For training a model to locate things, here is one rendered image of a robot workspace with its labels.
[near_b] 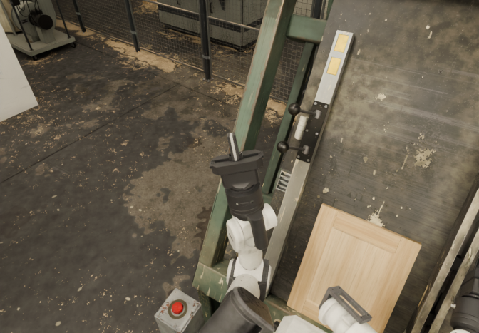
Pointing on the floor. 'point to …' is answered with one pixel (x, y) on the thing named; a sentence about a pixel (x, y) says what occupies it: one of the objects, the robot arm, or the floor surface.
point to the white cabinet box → (13, 83)
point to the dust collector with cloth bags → (30, 15)
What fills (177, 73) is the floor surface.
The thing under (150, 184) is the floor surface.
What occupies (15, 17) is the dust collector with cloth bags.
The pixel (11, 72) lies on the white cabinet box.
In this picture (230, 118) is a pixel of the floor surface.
